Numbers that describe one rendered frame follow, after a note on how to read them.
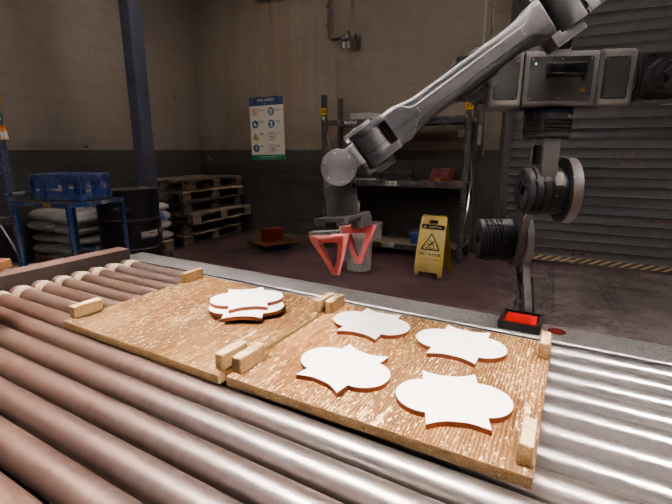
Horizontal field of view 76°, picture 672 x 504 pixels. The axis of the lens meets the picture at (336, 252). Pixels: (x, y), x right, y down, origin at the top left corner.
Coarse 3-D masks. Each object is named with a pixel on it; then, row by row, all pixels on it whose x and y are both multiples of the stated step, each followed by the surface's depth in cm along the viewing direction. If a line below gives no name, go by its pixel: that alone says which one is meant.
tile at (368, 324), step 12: (348, 312) 84; (360, 312) 84; (372, 312) 84; (336, 324) 79; (348, 324) 78; (360, 324) 78; (372, 324) 78; (384, 324) 78; (396, 324) 78; (408, 324) 78; (360, 336) 75; (372, 336) 73; (384, 336) 74; (396, 336) 74
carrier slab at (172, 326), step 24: (168, 288) 101; (192, 288) 101; (216, 288) 101; (240, 288) 101; (120, 312) 86; (144, 312) 86; (168, 312) 86; (192, 312) 86; (288, 312) 86; (312, 312) 86; (96, 336) 77; (120, 336) 75; (144, 336) 75; (168, 336) 75; (192, 336) 75; (216, 336) 75; (240, 336) 75; (264, 336) 75; (168, 360) 68; (192, 360) 67
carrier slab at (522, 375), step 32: (320, 320) 82; (416, 320) 82; (288, 352) 69; (384, 352) 69; (416, 352) 69; (512, 352) 69; (256, 384) 60; (288, 384) 60; (512, 384) 60; (544, 384) 60; (320, 416) 55; (352, 416) 53; (384, 416) 53; (416, 416) 53; (512, 416) 53; (416, 448) 49; (448, 448) 47; (480, 448) 47; (512, 448) 47; (512, 480) 44
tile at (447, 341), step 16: (416, 336) 73; (432, 336) 73; (448, 336) 73; (464, 336) 73; (480, 336) 73; (432, 352) 68; (448, 352) 68; (464, 352) 68; (480, 352) 68; (496, 352) 68
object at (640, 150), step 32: (608, 0) 419; (640, 0) 409; (608, 32) 424; (640, 32) 413; (480, 128) 492; (512, 128) 478; (576, 128) 452; (608, 128) 440; (640, 128) 430; (512, 160) 487; (608, 160) 447; (640, 160) 435; (512, 192) 494; (608, 192) 452; (640, 192) 440; (544, 224) 486; (576, 224) 472; (608, 224) 457; (640, 224) 445; (544, 256) 492; (576, 256) 478; (608, 256) 464; (640, 256) 450
